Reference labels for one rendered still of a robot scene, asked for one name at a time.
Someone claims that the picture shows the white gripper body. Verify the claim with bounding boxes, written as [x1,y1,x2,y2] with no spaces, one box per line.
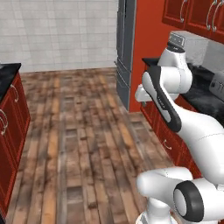
[134,83,154,103]

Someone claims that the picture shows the silver toaster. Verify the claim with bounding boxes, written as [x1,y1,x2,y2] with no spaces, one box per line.
[208,70,224,102]

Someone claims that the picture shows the red base cabinets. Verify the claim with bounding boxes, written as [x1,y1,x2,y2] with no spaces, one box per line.
[139,62,206,180]

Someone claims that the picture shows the grey fridge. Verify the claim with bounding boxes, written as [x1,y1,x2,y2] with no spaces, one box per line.
[115,0,137,112]

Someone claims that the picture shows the red tall cabinet panel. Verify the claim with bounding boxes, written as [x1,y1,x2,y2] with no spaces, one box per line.
[129,0,177,114]

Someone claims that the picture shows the grey microwave oven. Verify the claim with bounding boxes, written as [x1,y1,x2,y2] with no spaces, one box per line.
[168,30,210,67]

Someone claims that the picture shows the red upper cupboard door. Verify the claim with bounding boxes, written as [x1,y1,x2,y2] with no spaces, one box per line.
[185,0,216,39]
[211,0,224,46]
[161,0,191,31]

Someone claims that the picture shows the red base cabinet run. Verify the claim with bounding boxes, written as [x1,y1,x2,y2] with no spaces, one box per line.
[0,72,32,217]

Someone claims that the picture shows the silver drawer handle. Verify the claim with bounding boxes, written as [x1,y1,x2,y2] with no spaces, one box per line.
[162,139,173,151]

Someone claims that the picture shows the silver cupboard door handle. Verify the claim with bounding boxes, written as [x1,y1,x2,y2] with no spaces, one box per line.
[206,0,219,32]
[212,0,224,32]
[178,0,188,24]

